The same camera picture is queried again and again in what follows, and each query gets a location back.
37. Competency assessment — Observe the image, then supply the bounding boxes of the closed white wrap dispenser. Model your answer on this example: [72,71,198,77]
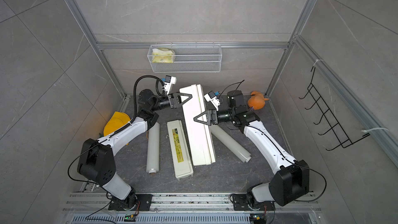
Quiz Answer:
[167,120,193,180]

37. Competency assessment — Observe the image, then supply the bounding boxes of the yellow wipes packet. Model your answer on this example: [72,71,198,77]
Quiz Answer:
[151,48,175,63]

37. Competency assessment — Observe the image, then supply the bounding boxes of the orange plush toy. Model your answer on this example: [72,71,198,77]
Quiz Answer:
[247,91,269,111]

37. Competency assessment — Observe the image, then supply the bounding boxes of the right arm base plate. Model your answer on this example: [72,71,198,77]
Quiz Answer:
[229,193,275,211]

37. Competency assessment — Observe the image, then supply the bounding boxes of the wire mesh wall basket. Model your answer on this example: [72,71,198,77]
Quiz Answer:
[147,44,222,73]

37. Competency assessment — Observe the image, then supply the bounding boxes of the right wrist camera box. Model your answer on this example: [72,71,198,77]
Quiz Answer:
[204,91,221,111]

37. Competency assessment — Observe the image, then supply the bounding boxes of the black wire hook rack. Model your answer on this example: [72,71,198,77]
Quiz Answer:
[299,66,370,151]

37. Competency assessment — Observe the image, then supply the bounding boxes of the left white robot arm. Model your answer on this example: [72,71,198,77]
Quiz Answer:
[76,75,193,205]

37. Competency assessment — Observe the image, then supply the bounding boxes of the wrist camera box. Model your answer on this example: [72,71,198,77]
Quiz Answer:
[162,75,177,95]
[204,91,221,111]

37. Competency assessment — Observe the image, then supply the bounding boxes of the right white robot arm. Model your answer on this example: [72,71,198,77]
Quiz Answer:
[179,85,309,208]

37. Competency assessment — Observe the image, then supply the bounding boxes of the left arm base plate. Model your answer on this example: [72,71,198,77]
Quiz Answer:
[108,194,153,211]

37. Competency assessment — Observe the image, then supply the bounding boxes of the white dispenser base tray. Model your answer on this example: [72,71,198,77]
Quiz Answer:
[179,84,216,166]

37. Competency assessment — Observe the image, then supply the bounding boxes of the yellow bucket hat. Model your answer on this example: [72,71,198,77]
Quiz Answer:
[103,112,131,136]

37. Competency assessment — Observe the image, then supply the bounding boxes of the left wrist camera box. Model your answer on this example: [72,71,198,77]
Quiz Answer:
[162,75,177,95]

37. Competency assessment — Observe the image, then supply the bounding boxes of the white plastic wrap roll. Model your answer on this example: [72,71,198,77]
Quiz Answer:
[146,122,160,175]
[209,125,251,163]

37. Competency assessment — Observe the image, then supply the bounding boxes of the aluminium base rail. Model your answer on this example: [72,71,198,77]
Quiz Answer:
[58,192,326,224]

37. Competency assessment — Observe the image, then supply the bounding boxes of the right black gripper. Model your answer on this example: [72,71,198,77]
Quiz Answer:
[195,110,235,128]

